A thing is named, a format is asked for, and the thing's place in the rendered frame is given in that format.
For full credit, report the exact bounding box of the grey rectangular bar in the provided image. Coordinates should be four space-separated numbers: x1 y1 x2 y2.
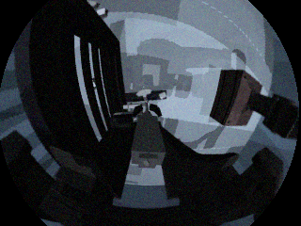
88 0 99 8

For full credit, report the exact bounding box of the black slotted rack door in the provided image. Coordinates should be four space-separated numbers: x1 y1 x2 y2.
14 0 166 169

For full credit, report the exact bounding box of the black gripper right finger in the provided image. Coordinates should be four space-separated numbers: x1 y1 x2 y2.
158 125 240 200

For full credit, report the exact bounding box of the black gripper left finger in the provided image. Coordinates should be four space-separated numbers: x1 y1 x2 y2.
49 124 136 199

